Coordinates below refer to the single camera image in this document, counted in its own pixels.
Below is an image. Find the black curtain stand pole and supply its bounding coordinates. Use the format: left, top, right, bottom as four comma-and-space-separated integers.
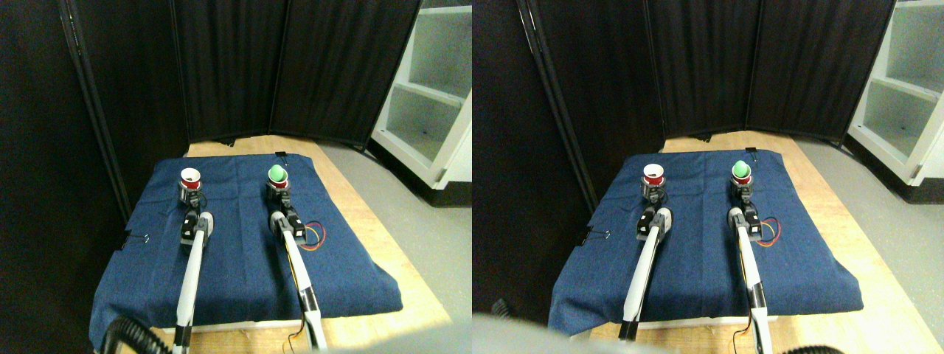
63, 0, 130, 222
516, 0, 600, 213

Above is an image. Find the red wire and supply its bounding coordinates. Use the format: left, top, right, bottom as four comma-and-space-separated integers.
302, 220, 327, 251
758, 217, 781, 247

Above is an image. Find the white shelf unit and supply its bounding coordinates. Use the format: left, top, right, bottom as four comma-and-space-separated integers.
370, 6, 472, 191
847, 0, 944, 187

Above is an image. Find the orange wire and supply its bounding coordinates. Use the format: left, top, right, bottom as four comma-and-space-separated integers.
288, 317, 310, 354
732, 313, 754, 354

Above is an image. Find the dark blue cloth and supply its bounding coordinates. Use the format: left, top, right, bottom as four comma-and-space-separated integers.
88, 153, 403, 347
548, 150, 864, 336

